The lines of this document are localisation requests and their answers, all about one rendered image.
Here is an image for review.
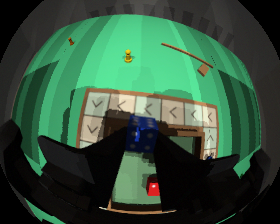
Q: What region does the red die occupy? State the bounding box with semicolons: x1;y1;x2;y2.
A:
145;177;160;196

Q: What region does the blue die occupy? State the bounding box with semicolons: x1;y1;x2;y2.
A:
125;115;159;153

